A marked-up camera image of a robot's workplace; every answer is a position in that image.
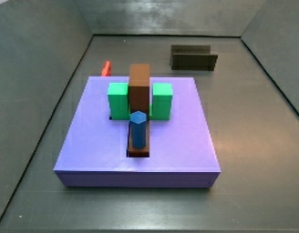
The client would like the red cylindrical peg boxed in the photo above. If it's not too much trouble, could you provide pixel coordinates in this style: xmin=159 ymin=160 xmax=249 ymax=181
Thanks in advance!
xmin=101 ymin=60 xmax=111 ymax=76

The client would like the purple base board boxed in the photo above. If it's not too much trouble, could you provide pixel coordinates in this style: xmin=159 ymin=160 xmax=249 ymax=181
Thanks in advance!
xmin=55 ymin=76 xmax=222 ymax=187

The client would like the blue hexagonal peg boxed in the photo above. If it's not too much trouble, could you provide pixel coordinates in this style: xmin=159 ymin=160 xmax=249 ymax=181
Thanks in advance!
xmin=130 ymin=111 xmax=147 ymax=149

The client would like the right green block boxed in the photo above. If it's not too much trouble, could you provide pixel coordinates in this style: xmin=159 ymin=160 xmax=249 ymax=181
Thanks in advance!
xmin=152 ymin=83 xmax=172 ymax=120

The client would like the green block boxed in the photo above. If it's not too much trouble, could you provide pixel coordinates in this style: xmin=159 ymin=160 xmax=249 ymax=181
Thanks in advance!
xmin=107 ymin=83 xmax=130 ymax=120
xmin=152 ymin=83 xmax=172 ymax=120

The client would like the left green block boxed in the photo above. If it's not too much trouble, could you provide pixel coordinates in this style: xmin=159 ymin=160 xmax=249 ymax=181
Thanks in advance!
xmin=107 ymin=83 xmax=130 ymax=120

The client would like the brown L-shaped block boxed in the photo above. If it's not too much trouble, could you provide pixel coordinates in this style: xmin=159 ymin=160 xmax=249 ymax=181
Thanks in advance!
xmin=128 ymin=64 xmax=150 ymax=157

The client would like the black peg holder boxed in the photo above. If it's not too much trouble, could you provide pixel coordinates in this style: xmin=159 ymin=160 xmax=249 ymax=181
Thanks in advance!
xmin=170 ymin=45 xmax=218 ymax=71

